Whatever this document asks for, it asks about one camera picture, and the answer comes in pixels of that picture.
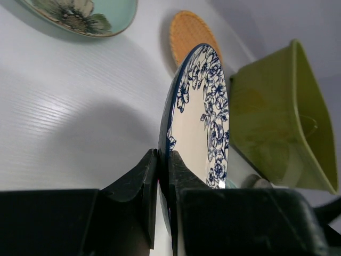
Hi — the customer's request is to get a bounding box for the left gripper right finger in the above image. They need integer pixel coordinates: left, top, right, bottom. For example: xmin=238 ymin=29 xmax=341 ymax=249
xmin=168 ymin=151 xmax=210 ymax=255

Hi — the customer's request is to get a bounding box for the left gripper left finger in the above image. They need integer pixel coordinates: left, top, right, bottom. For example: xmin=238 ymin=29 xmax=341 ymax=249
xmin=100 ymin=149 xmax=158 ymax=250

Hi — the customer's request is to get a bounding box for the blue floral rim plate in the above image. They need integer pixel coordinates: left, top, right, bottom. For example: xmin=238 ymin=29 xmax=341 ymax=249
xmin=158 ymin=43 xmax=230 ymax=255

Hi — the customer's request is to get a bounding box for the red and teal plate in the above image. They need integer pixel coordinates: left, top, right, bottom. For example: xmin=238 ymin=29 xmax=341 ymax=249
xmin=225 ymin=179 xmax=237 ymax=189

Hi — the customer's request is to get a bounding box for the green plastic bin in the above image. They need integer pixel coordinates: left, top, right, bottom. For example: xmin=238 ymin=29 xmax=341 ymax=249
xmin=230 ymin=39 xmax=338 ymax=194

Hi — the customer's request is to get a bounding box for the grey deer plate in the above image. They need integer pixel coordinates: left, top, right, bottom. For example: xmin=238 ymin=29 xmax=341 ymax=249
xmin=241 ymin=174 xmax=273 ymax=188

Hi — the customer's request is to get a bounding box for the orange woven pattern plate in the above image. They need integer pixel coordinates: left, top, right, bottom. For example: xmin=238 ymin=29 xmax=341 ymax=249
xmin=169 ymin=10 xmax=222 ymax=66

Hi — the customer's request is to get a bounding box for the mint green flower plate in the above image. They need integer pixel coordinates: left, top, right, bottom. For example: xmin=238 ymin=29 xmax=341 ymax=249
xmin=22 ymin=0 xmax=138 ymax=38

